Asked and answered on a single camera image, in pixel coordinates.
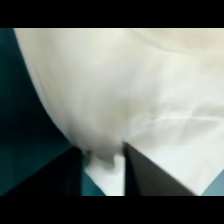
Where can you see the white shirt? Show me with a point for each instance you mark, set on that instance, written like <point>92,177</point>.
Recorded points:
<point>126,86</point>

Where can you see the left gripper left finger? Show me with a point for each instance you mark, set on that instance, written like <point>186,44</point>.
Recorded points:
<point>63,178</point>

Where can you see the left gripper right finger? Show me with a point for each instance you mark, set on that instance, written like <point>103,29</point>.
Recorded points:
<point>146,180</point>

